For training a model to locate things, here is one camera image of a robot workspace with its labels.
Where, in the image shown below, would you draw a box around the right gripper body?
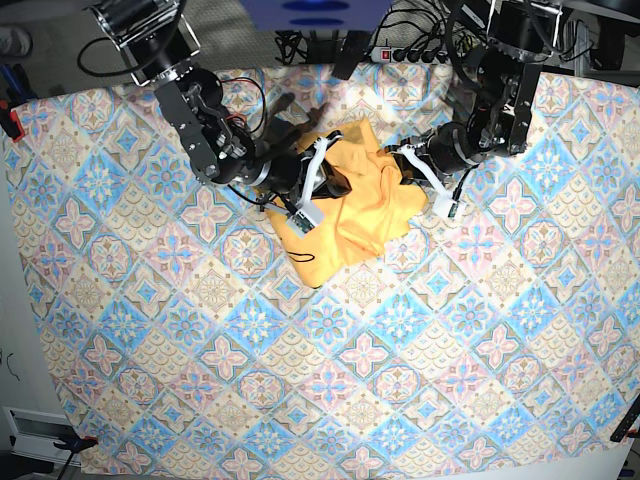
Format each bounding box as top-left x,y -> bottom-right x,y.
255,130 -> 343,236

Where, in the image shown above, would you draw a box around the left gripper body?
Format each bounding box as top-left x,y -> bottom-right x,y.
382,135 -> 467,219

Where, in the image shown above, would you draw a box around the orange T-shirt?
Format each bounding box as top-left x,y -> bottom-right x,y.
267,119 -> 427,288

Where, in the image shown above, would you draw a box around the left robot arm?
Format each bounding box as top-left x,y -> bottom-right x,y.
380,1 -> 563,219

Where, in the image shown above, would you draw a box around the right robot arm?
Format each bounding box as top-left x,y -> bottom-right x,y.
89,1 -> 351,237

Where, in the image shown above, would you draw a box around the white power strip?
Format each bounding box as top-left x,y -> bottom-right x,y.
369,47 -> 450,65

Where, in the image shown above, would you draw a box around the black table clamp top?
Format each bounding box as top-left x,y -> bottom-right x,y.
332,30 -> 372,80

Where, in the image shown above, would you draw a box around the patterned blue tablecloth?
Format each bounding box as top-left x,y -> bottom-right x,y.
1,74 -> 639,479

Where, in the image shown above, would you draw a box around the white blue logo panel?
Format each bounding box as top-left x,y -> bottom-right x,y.
241,0 -> 391,31

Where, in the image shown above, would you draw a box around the black clamp bottom right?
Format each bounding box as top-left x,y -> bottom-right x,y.
609,411 -> 639,443

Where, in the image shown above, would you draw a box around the orange-tipped clamp bottom left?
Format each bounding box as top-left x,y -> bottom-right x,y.
53,436 -> 98,454

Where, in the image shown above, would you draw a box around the white vent box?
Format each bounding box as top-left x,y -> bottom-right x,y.
2,406 -> 75,465

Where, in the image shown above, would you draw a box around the tangled black cables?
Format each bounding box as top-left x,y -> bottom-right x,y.
274,0 -> 481,69

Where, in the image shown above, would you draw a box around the red-handled clamp left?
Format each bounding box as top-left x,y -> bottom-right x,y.
0,100 -> 25,142

